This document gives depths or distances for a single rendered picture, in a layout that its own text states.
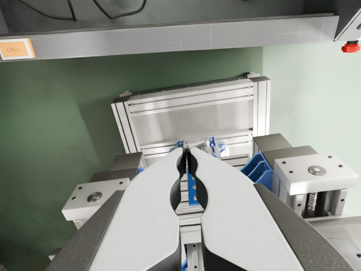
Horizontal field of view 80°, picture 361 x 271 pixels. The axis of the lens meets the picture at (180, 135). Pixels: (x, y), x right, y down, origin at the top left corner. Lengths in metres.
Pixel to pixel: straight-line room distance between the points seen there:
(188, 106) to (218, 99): 0.17
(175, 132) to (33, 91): 0.94
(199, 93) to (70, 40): 0.85
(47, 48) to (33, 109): 1.29
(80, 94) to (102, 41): 1.14
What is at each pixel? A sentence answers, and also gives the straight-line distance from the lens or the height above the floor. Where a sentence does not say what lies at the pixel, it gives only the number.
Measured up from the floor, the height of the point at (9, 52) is 0.96.
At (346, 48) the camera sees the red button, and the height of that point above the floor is 0.81.
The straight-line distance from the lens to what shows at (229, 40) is 0.40.
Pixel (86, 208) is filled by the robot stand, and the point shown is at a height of 0.99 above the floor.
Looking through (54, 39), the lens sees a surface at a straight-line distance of 0.44.
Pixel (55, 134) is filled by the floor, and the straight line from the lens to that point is 1.74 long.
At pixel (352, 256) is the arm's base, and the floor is 1.08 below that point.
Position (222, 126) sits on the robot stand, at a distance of 1.27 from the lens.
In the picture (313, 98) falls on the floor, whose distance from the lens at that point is 1.65.
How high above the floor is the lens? 1.34
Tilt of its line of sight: 63 degrees down
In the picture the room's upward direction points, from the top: 179 degrees clockwise
